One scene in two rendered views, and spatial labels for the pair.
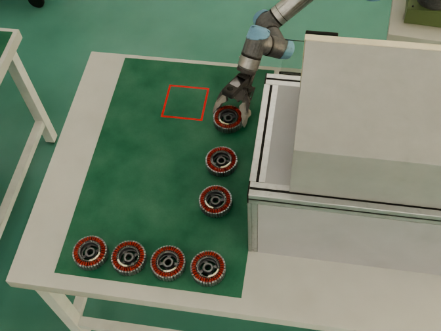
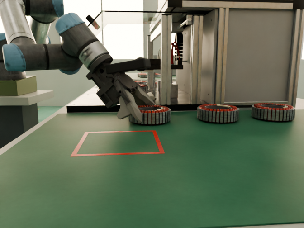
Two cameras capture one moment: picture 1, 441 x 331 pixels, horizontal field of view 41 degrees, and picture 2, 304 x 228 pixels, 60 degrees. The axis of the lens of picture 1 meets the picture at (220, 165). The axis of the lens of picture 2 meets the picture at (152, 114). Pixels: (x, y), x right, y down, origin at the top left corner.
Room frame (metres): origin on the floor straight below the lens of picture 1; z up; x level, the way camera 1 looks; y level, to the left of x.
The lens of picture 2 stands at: (1.52, 0.61, 0.90)
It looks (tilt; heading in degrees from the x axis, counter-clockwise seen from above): 11 degrees down; 251
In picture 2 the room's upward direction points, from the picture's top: straight up
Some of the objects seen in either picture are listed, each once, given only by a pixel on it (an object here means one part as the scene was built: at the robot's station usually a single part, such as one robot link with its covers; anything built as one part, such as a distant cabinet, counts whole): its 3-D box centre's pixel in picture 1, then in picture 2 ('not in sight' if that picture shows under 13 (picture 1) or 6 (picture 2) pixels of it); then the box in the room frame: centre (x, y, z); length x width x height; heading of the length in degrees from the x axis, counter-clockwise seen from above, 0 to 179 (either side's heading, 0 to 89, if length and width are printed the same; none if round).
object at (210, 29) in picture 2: not in sight; (190, 59); (0.98, -0.46, 0.92); 0.66 x 0.01 x 0.30; 77
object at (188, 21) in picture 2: not in sight; (173, 30); (1.06, -0.48, 1.04); 0.62 x 0.02 x 0.03; 77
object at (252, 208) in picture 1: (258, 189); (257, 61); (0.92, -0.11, 0.91); 0.28 x 0.03 x 0.32; 167
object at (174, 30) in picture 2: not in sight; (176, 26); (1.08, -0.39, 1.05); 0.06 x 0.04 x 0.04; 77
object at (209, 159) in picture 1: (221, 161); (217, 112); (1.12, 0.00, 0.77); 0.11 x 0.11 x 0.04
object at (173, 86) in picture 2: not in sight; (169, 90); (1.12, -0.37, 0.80); 0.07 x 0.05 x 0.06; 77
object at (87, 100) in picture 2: not in sight; (136, 96); (1.21, -0.52, 0.76); 0.64 x 0.47 x 0.02; 77
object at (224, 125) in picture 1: (228, 119); (149, 114); (1.31, -0.04, 0.77); 0.11 x 0.11 x 0.04
